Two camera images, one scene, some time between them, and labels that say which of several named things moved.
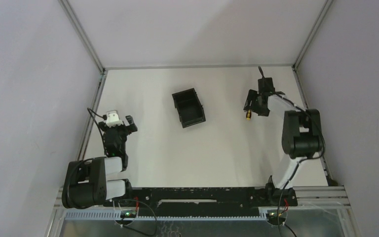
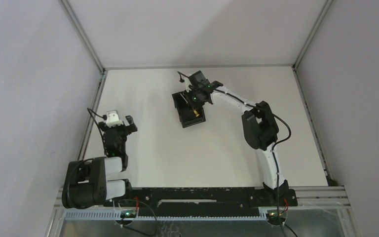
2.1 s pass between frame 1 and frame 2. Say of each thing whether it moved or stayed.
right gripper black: moved
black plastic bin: stayed
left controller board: stayed
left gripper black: stayed
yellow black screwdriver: moved
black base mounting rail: stayed
